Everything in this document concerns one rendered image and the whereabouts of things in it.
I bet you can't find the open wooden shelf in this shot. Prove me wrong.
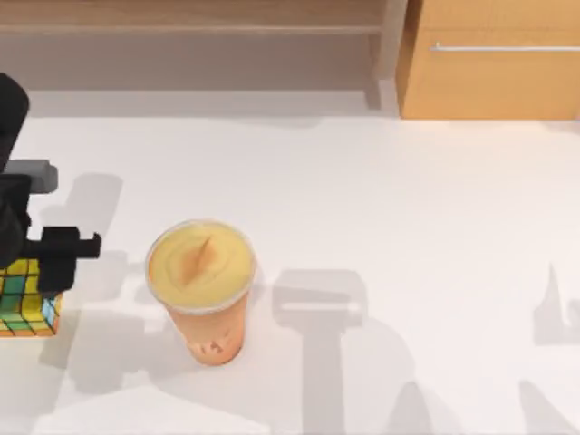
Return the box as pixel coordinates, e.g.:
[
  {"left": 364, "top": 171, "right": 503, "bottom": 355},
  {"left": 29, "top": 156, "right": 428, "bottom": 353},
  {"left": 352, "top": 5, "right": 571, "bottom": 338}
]
[{"left": 0, "top": 0, "right": 409, "bottom": 111}]

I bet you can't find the wooden cupboard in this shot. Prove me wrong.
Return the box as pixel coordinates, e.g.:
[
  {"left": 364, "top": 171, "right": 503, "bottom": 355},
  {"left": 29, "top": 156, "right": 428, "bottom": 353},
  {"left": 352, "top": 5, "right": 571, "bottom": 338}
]
[{"left": 395, "top": 0, "right": 580, "bottom": 121}]

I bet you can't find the orange cup with yellow drink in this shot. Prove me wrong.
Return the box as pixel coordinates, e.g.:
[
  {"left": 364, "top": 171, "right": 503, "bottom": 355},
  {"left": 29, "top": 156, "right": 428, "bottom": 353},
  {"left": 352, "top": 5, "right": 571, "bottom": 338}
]
[{"left": 145, "top": 218, "right": 259, "bottom": 366}]

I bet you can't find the multicoloured puzzle cube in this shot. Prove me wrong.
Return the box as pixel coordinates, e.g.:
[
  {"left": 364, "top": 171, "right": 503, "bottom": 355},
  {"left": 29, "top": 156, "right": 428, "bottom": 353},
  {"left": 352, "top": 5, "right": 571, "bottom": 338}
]
[{"left": 0, "top": 257, "right": 65, "bottom": 339}]

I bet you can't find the long metal handle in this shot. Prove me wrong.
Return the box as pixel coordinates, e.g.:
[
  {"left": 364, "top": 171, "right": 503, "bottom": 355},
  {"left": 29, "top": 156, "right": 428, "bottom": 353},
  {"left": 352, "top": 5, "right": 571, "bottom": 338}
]
[{"left": 430, "top": 42, "right": 580, "bottom": 53}]

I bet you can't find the wooden drawer front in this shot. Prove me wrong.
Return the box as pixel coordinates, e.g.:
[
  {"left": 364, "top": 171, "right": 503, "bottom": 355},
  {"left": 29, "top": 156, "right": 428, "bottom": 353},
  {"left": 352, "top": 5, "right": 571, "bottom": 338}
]
[{"left": 400, "top": 26, "right": 580, "bottom": 121}]

